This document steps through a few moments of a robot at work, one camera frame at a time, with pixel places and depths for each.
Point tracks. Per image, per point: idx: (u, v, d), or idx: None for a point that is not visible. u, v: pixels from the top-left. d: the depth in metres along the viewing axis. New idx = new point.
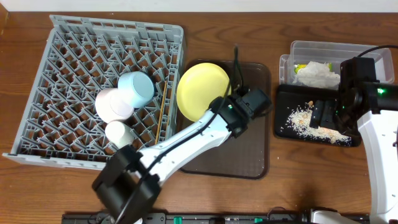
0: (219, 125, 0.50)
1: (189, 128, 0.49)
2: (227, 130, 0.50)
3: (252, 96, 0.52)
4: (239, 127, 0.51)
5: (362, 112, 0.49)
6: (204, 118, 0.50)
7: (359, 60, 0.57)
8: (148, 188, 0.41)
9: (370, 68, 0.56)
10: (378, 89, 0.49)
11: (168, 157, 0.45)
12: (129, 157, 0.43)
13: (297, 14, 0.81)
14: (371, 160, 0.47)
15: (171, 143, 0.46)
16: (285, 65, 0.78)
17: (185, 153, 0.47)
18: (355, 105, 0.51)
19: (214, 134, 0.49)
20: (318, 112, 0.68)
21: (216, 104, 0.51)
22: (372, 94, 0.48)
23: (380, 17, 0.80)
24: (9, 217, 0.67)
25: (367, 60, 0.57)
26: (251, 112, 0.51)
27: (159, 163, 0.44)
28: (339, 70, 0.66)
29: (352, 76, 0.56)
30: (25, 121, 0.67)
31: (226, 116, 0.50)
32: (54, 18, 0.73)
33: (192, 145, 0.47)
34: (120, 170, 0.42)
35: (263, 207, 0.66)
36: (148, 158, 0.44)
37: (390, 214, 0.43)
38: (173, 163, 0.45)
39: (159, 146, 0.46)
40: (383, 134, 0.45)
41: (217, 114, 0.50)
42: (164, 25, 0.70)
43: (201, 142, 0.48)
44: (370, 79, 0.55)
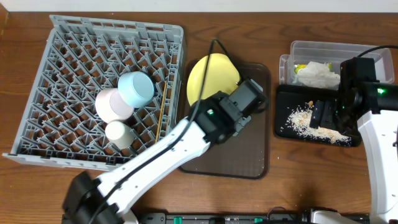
0: (198, 134, 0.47)
1: (161, 143, 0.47)
2: (204, 142, 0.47)
3: (242, 92, 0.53)
4: (223, 131, 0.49)
5: (362, 111, 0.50)
6: (180, 129, 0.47)
7: (359, 60, 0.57)
8: (104, 218, 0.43)
9: (370, 69, 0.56)
10: (378, 89, 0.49)
11: (130, 182, 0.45)
12: (86, 185, 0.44)
13: (297, 14, 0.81)
14: (371, 160, 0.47)
15: (135, 165, 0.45)
16: (285, 65, 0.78)
17: (152, 174, 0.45)
18: (355, 106, 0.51)
19: (186, 148, 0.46)
20: (318, 113, 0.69)
21: (196, 111, 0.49)
22: (372, 94, 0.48)
23: (380, 17, 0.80)
24: (8, 218, 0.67)
25: (367, 60, 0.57)
26: (238, 113, 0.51)
27: (120, 189, 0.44)
28: (339, 70, 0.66)
29: (352, 76, 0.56)
30: (25, 121, 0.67)
31: (208, 122, 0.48)
32: (54, 18, 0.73)
33: (160, 165, 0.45)
34: (78, 198, 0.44)
35: (263, 207, 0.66)
36: (107, 185, 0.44)
37: (390, 214, 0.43)
38: (137, 187, 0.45)
39: (122, 170, 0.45)
40: (383, 134, 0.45)
41: (195, 124, 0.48)
42: (164, 25, 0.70)
43: (171, 160, 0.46)
44: (370, 79, 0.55)
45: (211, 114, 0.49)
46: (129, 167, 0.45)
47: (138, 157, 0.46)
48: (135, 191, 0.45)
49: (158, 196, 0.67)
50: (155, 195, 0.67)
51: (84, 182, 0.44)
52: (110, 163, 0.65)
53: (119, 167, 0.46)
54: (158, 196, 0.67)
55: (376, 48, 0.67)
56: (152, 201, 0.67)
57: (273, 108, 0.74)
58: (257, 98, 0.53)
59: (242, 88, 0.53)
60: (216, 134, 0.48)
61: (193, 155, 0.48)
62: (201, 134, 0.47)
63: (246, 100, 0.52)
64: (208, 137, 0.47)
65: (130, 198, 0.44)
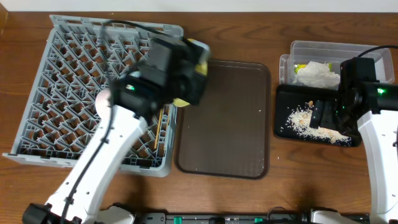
0: (127, 113, 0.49)
1: (93, 144, 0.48)
2: (136, 119, 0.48)
3: (153, 54, 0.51)
4: (152, 98, 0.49)
5: (362, 112, 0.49)
6: (106, 122, 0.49)
7: (359, 61, 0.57)
8: None
9: (370, 69, 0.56)
10: (378, 89, 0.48)
11: (79, 190, 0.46)
12: (36, 215, 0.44)
13: (297, 14, 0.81)
14: (371, 160, 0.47)
15: (78, 175, 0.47)
16: (285, 65, 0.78)
17: (97, 172, 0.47)
18: (355, 105, 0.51)
19: (122, 133, 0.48)
20: (318, 112, 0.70)
21: (114, 94, 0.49)
22: (372, 94, 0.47)
23: (380, 17, 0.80)
24: (7, 218, 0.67)
25: (367, 60, 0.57)
26: (160, 74, 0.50)
27: (73, 203, 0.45)
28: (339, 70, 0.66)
29: (352, 76, 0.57)
30: (25, 120, 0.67)
31: (132, 98, 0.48)
32: (54, 18, 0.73)
33: (100, 161, 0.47)
34: None
35: (263, 207, 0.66)
36: (58, 205, 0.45)
37: (391, 214, 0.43)
38: (89, 193, 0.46)
39: (67, 184, 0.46)
40: (383, 134, 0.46)
41: (119, 107, 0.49)
42: (164, 25, 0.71)
43: (110, 152, 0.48)
44: (370, 79, 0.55)
45: (132, 89, 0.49)
46: (72, 179, 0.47)
47: (77, 165, 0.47)
48: (89, 196, 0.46)
49: (157, 196, 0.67)
50: (155, 195, 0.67)
51: (32, 214, 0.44)
52: None
53: (63, 184, 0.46)
54: (158, 196, 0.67)
55: (376, 48, 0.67)
56: (152, 201, 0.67)
57: (273, 107, 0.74)
58: (170, 51, 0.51)
59: (150, 51, 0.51)
60: (145, 103, 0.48)
61: (131, 138, 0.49)
62: (130, 112, 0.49)
63: (161, 57, 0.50)
64: (137, 112, 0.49)
65: (85, 206, 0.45)
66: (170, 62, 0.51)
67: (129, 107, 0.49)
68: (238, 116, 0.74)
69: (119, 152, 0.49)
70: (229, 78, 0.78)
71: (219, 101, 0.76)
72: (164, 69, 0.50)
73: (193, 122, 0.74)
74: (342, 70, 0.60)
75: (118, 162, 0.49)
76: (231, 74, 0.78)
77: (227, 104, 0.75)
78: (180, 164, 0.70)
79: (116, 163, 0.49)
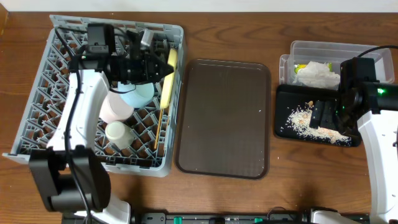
0: (89, 73, 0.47)
1: (69, 98, 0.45)
2: (97, 73, 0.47)
3: (91, 35, 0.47)
4: (106, 60, 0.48)
5: (362, 111, 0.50)
6: (74, 81, 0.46)
7: (360, 60, 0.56)
8: (80, 156, 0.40)
9: (370, 69, 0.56)
10: (379, 89, 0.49)
11: (73, 128, 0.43)
12: (40, 157, 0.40)
13: (297, 14, 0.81)
14: (371, 160, 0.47)
15: (65, 119, 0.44)
16: (285, 65, 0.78)
17: (82, 114, 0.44)
18: (355, 105, 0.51)
19: (92, 83, 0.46)
20: (318, 112, 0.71)
21: (73, 65, 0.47)
22: (372, 94, 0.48)
23: (380, 17, 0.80)
24: (7, 218, 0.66)
25: (367, 60, 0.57)
26: (104, 46, 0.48)
27: (71, 139, 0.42)
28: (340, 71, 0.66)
29: (352, 76, 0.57)
30: (25, 121, 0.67)
31: (87, 66, 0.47)
32: (54, 18, 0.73)
33: (81, 105, 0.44)
34: (48, 172, 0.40)
35: (263, 207, 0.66)
36: (58, 144, 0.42)
37: (389, 214, 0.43)
38: (82, 128, 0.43)
39: (58, 130, 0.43)
40: (383, 134, 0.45)
41: (83, 71, 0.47)
42: (164, 25, 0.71)
43: (89, 96, 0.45)
44: (371, 79, 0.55)
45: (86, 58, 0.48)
46: (61, 127, 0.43)
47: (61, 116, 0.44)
48: (83, 131, 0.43)
49: (157, 196, 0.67)
50: (155, 195, 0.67)
51: (36, 157, 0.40)
52: (110, 162, 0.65)
53: (55, 132, 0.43)
54: (158, 196, 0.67)
55: (376, 48, 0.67)
56: (152, 201, 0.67)
57: (273, 108, 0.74)
58: (107, 28, 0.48)
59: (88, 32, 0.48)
60: (101, 63, 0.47)
61: (102, 85, 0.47)
62: (91, 70, 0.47)
63: (99, 35, 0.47)
64: (96, 69, 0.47)
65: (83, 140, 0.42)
66: (109, 38, 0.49)
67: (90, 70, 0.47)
68: (234, 108, 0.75)
69: (97, 98, 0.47)
70: (230, 78, 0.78)
71: (219, 99, 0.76)
72: (106, 43, 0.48)
73: (193, 122, 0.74)
74: (342, 69, 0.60)
75: (97, 108, 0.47)
76: (231, 74, 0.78)
77: (227, 103, 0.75)
78: (180, 164, 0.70)
79: (96, 109, 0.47)
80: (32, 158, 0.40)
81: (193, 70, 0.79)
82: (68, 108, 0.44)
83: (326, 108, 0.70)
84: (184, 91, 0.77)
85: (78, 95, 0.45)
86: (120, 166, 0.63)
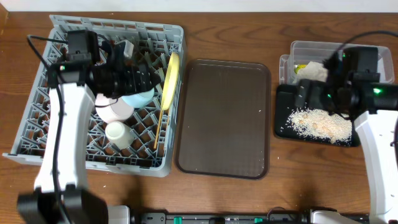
0: (69, 83, 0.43)
1: (53, 123, 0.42)
2: (80, 88, 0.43)
3: (71, 42, 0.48)
4: (87, 67, 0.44)
5: (359, 111, 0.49)
6: (55, 101, 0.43)
7: (363, 50, 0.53)
8: (73, 198, 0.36)
9: (371, 61, 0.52)
10: (375, 89, 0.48)
11: (60, 160, 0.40)
12: (28, 201, 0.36)
13: (297, 14, 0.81)
14: (369, 162, 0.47)
15: (51, 152, 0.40)
16: (285, 66, 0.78)
17: (67, 142, 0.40)
18: (351, 105, 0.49)
19: (76, 102, 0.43)
20: (305, 91, 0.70)
21: (53, 78, 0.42)
22: (368, 94, 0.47)
23: (380, 17, 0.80)
24: (7, 218, 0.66)
25: (370, 51, 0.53)
26: (86, 55, 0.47)
27: (60, 174, 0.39)
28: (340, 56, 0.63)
29: (352, 66, 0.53)
30: (25, 121, 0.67)
31: (67, 77, 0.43)
32: (54, 18, 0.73)
33: (66, 131, 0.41)
34: (38, 216, 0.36)
35: (263, 207, 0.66)
36: (46, 183, 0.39)
37: (388, 215, 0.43)
38: (69, 160, 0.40)
39: (45, 165, 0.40)
40: (380, 134, 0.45)
41: (64, 86, 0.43)
42: (164, 25, 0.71)
43: (73, 119, 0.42)
44: (371, 74, 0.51)
45: (64, 68, 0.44)
46: (47, 159, 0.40)
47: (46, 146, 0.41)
48: (71, 163, 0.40)
49: (158, 196, 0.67)
50: (155, 195, 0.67)
51: (23, 200, 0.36)
52: (110, 163, 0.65)
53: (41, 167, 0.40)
54: (158, 196, 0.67)
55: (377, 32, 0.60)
56: (152, 201, 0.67)
57: (273, 108, 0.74)
58: (89, 34, 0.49)
59: (69, 39, 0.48)
60: (83, 73, 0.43)
61: (87, 100, 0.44)
62: (73, 85, 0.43)
63: (80, 42, 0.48)
64: (78, 82, 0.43)
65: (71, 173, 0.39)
66: (91, 45, 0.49)
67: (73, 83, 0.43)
68: (233, 107, 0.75)
69: (83, 119, 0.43)
70: (230, 78, 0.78)
71: (219, 101, 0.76)
72: (87, 50, 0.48)
73: (193, 122, 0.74)
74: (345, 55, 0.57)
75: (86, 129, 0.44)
76: (231, 74, 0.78)
77: (226, 103, 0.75)
78: (180, 164, 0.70)
79: (84, 132, 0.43)
80: (20, 203, 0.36)
81: (193, 70, 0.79)
82: (53, 134, 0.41)
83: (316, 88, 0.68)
84: (184, 91, 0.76)
85: (61, 119, 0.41)
86: (120, 166, 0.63)
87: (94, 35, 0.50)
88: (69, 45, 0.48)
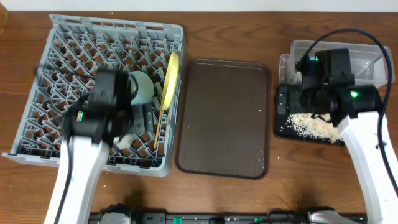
0: (82, 132, 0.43)
1: (58, 185, 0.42)
2: (94, 146, 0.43)
3: (99, 80, 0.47)
4: (106, 118, 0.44)
5: (339, 117, 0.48)
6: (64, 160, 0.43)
7: (335, 53, 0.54)
8: None
9: (345, 64, 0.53)
10: (352, 93, 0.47)
11: None
12: None
13: (298, 13, 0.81)
14: (359, 168, 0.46)
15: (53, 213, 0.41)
16: (285, 65, 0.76)
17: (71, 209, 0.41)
18: (331, 111, 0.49)
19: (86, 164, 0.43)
20: (284, 98, 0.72)
21: (65, 128, 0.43)
22: (346, 99, 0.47)
23: (380, 17, 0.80)
24: (8, 218, 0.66)
25: (341, 53, 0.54)
26: (111, 98, 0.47)
27: None
28: (314, 61, 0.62)
29: (328, 70, 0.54)
30: (25, 120, 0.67)
31: (84, 126, 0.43)
32: (53, 18, 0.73)
33: (71, 195, 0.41)
34: None
35: (263, 207, 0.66)
36: None
37: (387, 221, 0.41)
38: None
39: None
40: (364, 138, 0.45)
41: (74, 139, 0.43)
42: (164, 25, 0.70)
43: (79, 185, 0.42)
44: (345, 76, 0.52)
45: (82, 117, 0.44)
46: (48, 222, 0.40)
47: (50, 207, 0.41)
48: None
49: (158, 196, 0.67)
50: (155, 195, 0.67)
51: None
52: (110, 162, 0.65)
53: None
54: (158, 196, 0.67)
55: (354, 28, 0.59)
56: (152, 201, 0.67)
57: (273, 107, 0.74)
58: (117, 76, 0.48)
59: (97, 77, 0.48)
60: (100, 126, 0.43)
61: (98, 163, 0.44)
62: (87, 141, 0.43)
63: (109, 84, 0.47)
64: (93, 137, 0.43)
65: None
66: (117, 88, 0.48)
67: (84, 135, 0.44)
68: (234, 107, 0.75)
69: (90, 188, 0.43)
70: (230, 78, 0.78)
71: (219, 100, 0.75)
72: (114, 93, 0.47)
73: (194, 121, 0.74)
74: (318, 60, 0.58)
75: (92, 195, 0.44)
76: (231, 74, 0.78)
77: (226, 103, 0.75)
78: (180, 164, 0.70)
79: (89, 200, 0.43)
80: None
81: (193, 70, 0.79)
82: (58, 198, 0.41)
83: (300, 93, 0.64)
84: (183, 91, 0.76)
85: (68, 185, 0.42)
86: (120, 166, 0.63)
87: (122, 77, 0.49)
88: (97, 85, 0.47)
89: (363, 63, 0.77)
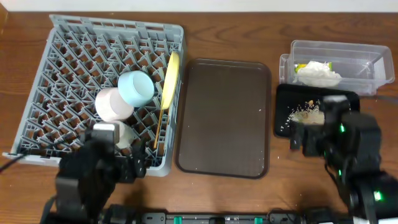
0: None
1: None
2: None
3: (61, 193, 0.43)
4: None
5: (359, 215, 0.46)
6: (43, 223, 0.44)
7: (367, 135, 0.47)
8: None
9: (373, 145, 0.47)
10: (376, 195, 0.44)
11: None
12: None
13: (297, 13, 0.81)
14: None
15: None
16: (285, 65, 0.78)
17: None
18: (353, 206, 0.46)
19: None
20: (295, 114, 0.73)
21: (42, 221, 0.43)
22: (367, 201, 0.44)
23: (380, 17, 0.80)
24: (8, 218, 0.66)
25: (374, 133, 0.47)
26: (77, 204, 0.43)
27: None
28: (366, 127, 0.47)
29: (352, 148, 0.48)
30: (25, 120, 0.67)
31: None
32: (54, 18, 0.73)
33: None
34: None
35: (263, 206, 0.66)
36: None
37: None
38: None
39: None
40: None
41: None
42: (164, 25, 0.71)
43: None
44: (370, 157, 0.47)
45: None
46: None
47: None
48: None
49: (157, 196, 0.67)
50: (155, 195, 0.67)
51: None
52: None
53: None
54: (158, 196, 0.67)
55: None
56: (152, 201, 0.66)
57: (273, 107, 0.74)
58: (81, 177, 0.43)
59: (57, 190, 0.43)
60: None
61: None
62: None
63: (73, 196, 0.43)
64: None
65: None
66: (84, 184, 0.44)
67: None
68: (233, 107, 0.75)
69: None
70: (230, 78, 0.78)
71: (219, 100, 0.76)
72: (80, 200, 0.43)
73: (194, 121, 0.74)
74: (344, 129, 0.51)
75: None
76: (231, 74, 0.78)
77: (226, 104, 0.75)
78: (179, 164, 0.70)
79: None
80: None
81: (193, 69, 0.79)
82: None
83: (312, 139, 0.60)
84: (183, 91, 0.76)
85: None
86: None
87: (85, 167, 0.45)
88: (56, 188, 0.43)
89: (364, 63, 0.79)
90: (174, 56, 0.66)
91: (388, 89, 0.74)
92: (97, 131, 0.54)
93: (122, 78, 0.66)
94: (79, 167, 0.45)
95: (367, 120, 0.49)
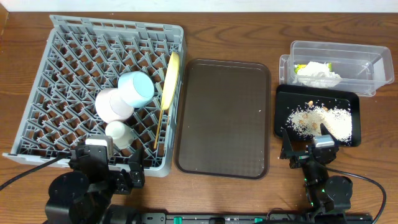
0: None
1: None
2: None
3: (55, 219, 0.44)
4: None
5: None
6: None
7: (339, 205, 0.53)
8: None
9: (341, 211, 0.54)
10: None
11: None
12: None
13: (297, 14, 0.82)
14: None
15: None
16: (285, 65, 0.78)
17: None
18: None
19: None
20: (295, 114, 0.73)
21: None
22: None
23: (380, 17, 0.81)
24: (8, 218, 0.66)
25: (345, 203, 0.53)
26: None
27: None
28: (339, 196, 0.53)
29: (326, 203, 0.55)
30: (25, 121, 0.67)
31: None
32: (54, 18, 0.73)
33: None
34: None
35: (263, 207, 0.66)
36: None
37: None
38: None
39: None
40: None
41: None
42: (164, 25, 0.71)
43: None
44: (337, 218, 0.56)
45: None
46: None
47: None
48: None
49: (158, 195, 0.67)
50: (155, 195, 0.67)
51: None
52: (110, 162, 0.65)
53: None
54: (158, 196, 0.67)
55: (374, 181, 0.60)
56: (152, 201, 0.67)
57: (273, 107, 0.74)
58: (69, 203, 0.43)
59: (48, 217, 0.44)
60: None
61: None
62: None
63: (66, 221, 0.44)
64: None
65: None
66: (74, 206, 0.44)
67: None
68: (234, 109, 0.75)
69: None
70: (230, 79, 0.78)
71: (219, 100, 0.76)
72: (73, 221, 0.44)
73: (194, 122, 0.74)
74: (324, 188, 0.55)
75: None
76: (230, 74, 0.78)
77: (226, 106, 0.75)
78: (180, 165, 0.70)
79: None
80: None
81: (193, 70, 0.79)
82: None
83: (296, 163, 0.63)
84: (184, 91, 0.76)
85: None
86: (121, 166, 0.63)
87: (73, 190, 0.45)
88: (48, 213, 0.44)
89: (363, 64, 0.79)
90: (174, 57, 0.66)
91: (388, 89, 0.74)
92: (88, 147, 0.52)
93: (122, 77, 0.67)
94: (67, 191, 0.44)
95: (345, 195, 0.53)
